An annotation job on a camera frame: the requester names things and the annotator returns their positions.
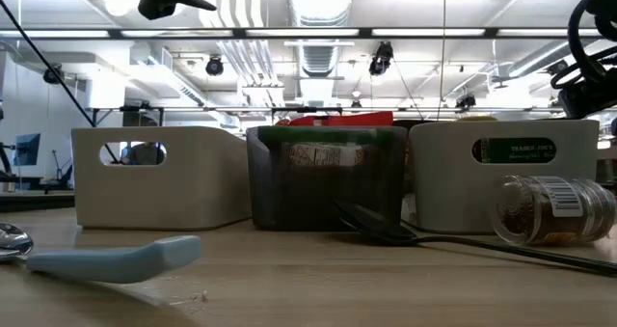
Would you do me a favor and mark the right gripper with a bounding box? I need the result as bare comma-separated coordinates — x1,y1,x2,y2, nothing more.
558,73,617,121

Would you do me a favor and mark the dark green box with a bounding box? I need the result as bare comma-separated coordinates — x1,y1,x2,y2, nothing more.
470,137,558,165

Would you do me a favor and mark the red Maruchan ramen packet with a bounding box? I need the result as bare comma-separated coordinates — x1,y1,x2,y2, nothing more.
275,110,394,168

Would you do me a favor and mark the light-blue-handled spoon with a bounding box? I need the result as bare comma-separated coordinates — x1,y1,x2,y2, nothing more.
0,222,202,285

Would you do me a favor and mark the person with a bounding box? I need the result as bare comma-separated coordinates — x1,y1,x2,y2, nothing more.
120,142,168,167

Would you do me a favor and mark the light grey plastic bin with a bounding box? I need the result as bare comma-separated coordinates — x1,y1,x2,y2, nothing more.
70,125,253,231
408,119,601,235

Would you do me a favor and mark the background computer monitor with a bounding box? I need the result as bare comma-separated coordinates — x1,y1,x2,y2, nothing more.
13,132,42,167

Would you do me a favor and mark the long ceiling light strip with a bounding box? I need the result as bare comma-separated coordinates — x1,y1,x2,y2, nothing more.
0,26,617,40

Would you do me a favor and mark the dark grey plastic bin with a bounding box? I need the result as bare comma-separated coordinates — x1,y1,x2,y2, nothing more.
245,124,409,232

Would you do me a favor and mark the dark metal spoon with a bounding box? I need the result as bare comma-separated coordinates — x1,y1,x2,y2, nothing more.
332,199,617,278

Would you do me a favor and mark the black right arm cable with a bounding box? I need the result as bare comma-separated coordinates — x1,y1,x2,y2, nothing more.
549,0,617,92

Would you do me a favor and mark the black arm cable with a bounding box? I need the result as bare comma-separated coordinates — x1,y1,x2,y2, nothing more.
0,0,121,164
549,0,617,92

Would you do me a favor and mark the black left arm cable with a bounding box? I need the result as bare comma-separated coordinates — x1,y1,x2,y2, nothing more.
0,0,121,164

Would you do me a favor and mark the white ventilation duct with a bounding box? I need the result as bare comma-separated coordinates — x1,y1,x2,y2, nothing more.
288,0,356,77

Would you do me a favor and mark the black aluminium rig frame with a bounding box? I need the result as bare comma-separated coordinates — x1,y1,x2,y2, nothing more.
0,190,76,213

